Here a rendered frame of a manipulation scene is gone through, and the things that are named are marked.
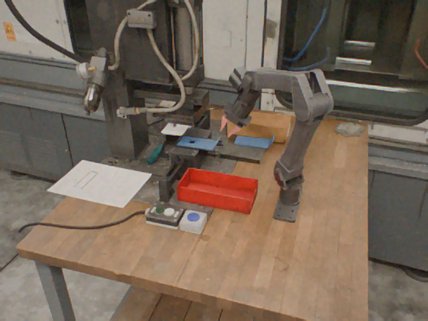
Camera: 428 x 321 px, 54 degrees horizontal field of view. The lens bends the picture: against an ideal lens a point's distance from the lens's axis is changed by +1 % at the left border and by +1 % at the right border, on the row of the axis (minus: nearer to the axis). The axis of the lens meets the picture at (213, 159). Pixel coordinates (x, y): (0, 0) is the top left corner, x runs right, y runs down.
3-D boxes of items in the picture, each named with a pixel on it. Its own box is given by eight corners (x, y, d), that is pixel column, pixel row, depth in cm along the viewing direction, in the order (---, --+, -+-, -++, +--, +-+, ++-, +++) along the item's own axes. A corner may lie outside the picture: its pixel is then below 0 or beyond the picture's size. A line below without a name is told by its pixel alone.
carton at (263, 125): (284, 145, 173) (286, 128, 169) (226, 137, 180) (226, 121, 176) (289, 131, 184) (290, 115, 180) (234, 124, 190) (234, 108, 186)
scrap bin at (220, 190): (249, 214, 135) (250, 199, 132) (176, 200, 141) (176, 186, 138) (257, 192, 144) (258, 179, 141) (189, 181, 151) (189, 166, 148)
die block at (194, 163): (196, 175, 154) (195, 158, 150) (170, 171, 156) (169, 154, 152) (212, 148, 170) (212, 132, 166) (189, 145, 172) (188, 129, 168)
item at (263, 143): (271, 149, 166) (272, 142, 164) (234, 144, 169) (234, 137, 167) (273, 141, 171) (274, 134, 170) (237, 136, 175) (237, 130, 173)
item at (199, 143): (215, 151, 152) (215, 144, 150) (176, 145, 156) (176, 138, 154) (222, 142, 157) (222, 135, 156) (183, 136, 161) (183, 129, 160)
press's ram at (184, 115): (196, 134, 144) (193, 49, 128) (128, 124, 150) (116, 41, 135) (212, 112, 158) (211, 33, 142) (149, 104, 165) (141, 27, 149)
